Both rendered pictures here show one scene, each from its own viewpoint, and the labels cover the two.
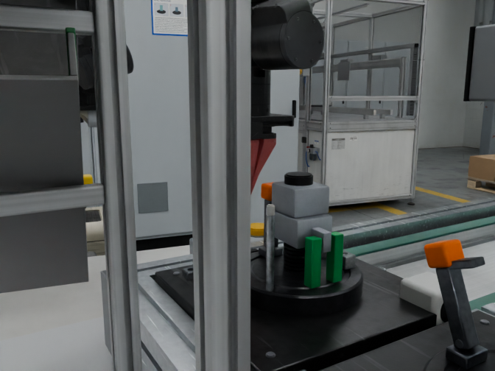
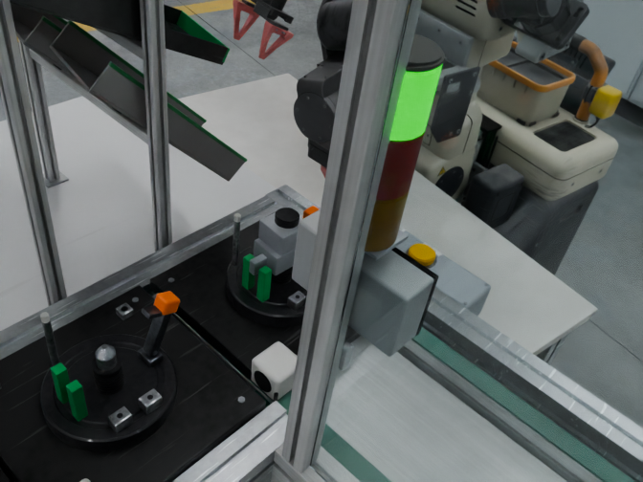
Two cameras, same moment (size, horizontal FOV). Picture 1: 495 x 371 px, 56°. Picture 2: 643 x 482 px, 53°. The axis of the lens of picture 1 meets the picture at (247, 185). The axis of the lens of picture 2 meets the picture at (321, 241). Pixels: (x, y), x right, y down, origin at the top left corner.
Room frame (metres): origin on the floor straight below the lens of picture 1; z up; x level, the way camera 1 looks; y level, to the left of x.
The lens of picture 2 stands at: (0.29, -0.63, 1.58)
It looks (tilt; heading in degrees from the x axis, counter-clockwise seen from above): 41 degrees down; 68
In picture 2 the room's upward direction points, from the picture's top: 9 degrees clockwise
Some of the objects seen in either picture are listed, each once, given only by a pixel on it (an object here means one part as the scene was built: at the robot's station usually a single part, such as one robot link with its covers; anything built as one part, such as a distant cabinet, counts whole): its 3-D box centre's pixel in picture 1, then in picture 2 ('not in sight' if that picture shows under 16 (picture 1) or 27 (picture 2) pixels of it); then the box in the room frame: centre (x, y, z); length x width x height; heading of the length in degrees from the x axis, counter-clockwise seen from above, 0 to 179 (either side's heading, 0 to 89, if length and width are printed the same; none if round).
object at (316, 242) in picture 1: (312, 261); (249, 272); (0.43, -0.06, 1.01); 0.01 x 0.01 x 0.05; 31
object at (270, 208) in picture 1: (269, 247); (235, 240); (0.42, -0.02, 1.03); 0.01 x 0.01 x 0.08
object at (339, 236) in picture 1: (334, 257); (264, 284); (0.45, -0.09, 1.01); 0.01 x 0.01 x 0.05; 31
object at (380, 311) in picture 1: (296, 294); (277, 292); (0.48, -0.05, 0.96); 0.24 x 0.24 x 0.02; 31
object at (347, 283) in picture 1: (296, 277); (279, 281); (0.48, -0.05, 0.98); 0.14 x 0.14 x 0.02
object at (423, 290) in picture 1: (431, 299); (277, 371); (0.44, -0.19, 0.97); 0.05 x 0.05 x 0.04; 31
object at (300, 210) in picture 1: (303, 208); (278, 239); (0.47, -0.06, 1.06); 0.08 x 0.04 x 0.07; 28
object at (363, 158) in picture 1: (303, 96); not in sight; (5.81, -0.69, 1.13); 2.66 x 1.46 x 2.25; 21
